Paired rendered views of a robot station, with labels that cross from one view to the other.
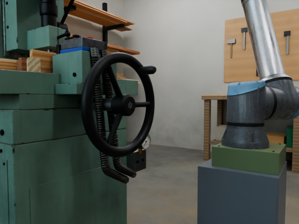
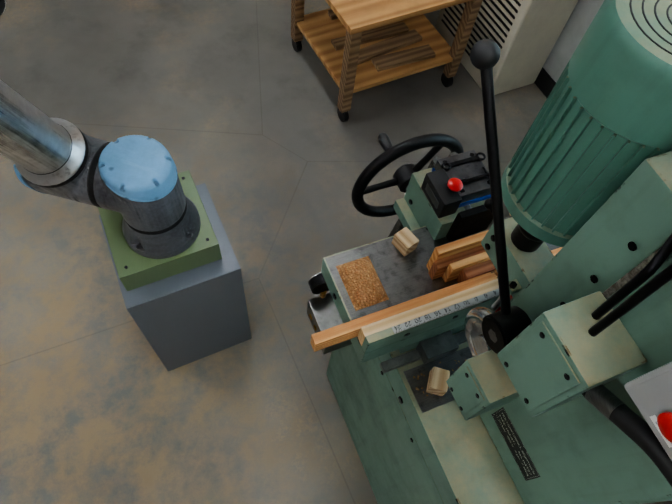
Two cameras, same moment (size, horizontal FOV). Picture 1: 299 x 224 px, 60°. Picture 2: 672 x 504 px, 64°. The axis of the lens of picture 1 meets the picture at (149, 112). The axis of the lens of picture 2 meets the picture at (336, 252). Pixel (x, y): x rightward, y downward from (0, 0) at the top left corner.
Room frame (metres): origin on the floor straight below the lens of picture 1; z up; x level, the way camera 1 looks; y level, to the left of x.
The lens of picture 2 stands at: (1.51, 0.27, 1.83)
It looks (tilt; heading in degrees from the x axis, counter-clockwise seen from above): 61 degrees down; 204
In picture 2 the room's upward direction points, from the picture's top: 10 degrees clockwise
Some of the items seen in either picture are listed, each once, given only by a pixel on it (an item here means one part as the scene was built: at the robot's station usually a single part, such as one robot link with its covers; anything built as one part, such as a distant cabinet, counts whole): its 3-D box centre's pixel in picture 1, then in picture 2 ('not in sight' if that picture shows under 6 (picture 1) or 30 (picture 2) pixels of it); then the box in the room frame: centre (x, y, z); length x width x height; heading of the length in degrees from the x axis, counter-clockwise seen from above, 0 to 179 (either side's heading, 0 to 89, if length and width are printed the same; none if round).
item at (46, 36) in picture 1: (46, 42); (519, 262); (0.93, 0.37, 1.03); 0.14 x 0.07 x 0.09; 55
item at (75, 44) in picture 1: (86, 46); (457, 180); (0.81, 0.19, 0.99); 0.13 x 0.11 x 0.06; 145
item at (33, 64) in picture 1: (33, 66); not in sight; (0.73, 0.32, 0.92); 0.03 x 0.03 x 0.04; 30
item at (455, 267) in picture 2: not in sight; (488, 259); (0.89, 0.32, 0.93); 0.19 x 0.01 x 0.06; 145
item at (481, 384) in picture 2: not in sight; (489, 382); (1.16, 0.41, 1.02); 0.09 x 0.07 x 0.12; 145
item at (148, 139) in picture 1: (142, 143); (322, 285); (1.01, 0.03, 0.65); 0.06 x 0.04 x 0.08; 145
